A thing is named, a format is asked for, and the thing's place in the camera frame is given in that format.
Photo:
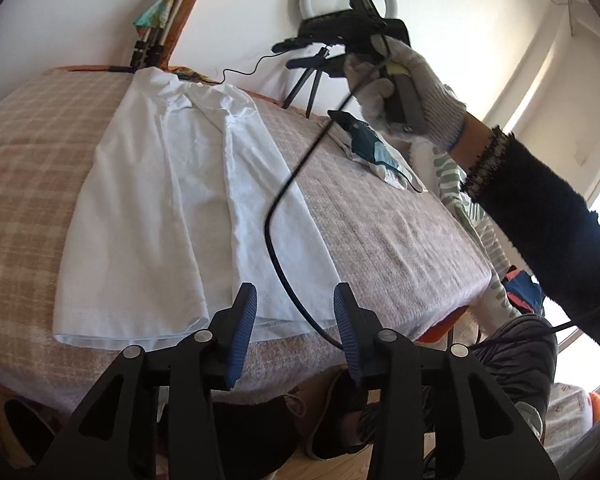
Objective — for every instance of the person's right forearm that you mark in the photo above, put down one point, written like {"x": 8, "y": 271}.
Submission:
{"x": 540, "y": 220}

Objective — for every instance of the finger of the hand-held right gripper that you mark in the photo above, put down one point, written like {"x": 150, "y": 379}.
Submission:
{"x": 297, "y": 44}
{"x": 312, "y": 63}

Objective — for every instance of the blue and red bag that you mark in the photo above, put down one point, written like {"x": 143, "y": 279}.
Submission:
{"x": 525, "y": 290}

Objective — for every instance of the blue patterned cloth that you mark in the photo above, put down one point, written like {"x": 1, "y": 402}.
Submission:
{"x": 375, "y": 152}

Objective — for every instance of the person's grey trouser leg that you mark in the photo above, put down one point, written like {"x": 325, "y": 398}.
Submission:
{"x": 520, "y": 360}

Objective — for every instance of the white shirt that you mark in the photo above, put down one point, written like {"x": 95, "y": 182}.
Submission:
{"x": 180, "y": 200}

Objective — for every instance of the black tripod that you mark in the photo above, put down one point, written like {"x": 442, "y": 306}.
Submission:
{"x": 300, "y": 87}

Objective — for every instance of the green striped white cloth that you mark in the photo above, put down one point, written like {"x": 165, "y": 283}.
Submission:
{"x": 480, "y": 230}

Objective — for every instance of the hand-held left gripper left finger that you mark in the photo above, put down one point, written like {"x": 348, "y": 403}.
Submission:
{"x": 241, "y": 332}

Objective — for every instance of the folded stand with colourful cloth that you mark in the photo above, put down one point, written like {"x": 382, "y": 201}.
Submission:
{"x": 162, "y": 15}

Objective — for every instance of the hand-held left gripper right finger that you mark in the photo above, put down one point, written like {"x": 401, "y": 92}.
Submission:
{"x": 348, "y": 332}

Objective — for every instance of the plaid blanket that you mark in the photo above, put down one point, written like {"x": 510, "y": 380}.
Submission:
{"x": 405, "y": 240}

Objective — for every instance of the person's right hand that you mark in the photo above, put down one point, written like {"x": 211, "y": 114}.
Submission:
{"x": 430, "y": 95}

